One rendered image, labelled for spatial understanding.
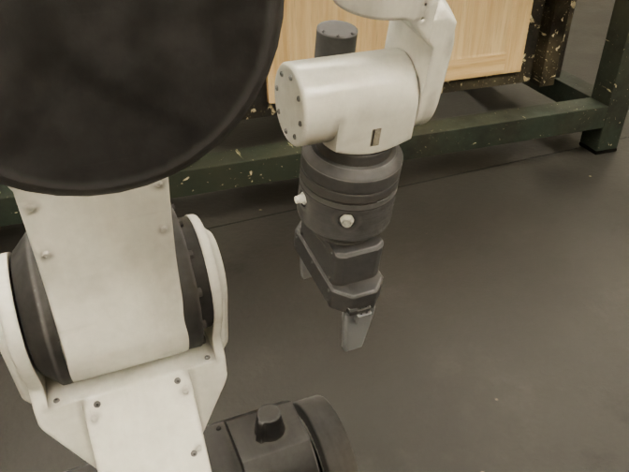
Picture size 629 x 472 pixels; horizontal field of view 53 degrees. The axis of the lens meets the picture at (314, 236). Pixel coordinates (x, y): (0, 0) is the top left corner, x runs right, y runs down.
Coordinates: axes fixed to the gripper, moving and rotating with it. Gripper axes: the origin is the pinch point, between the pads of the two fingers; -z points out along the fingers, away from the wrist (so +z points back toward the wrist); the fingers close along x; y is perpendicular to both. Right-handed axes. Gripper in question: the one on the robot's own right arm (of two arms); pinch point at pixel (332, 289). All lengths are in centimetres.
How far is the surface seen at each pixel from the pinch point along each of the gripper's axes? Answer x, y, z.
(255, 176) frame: 97, -27, -61
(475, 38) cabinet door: 116, -110, -39
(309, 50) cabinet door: 121, -53, -38
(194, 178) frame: 99, -10, -59
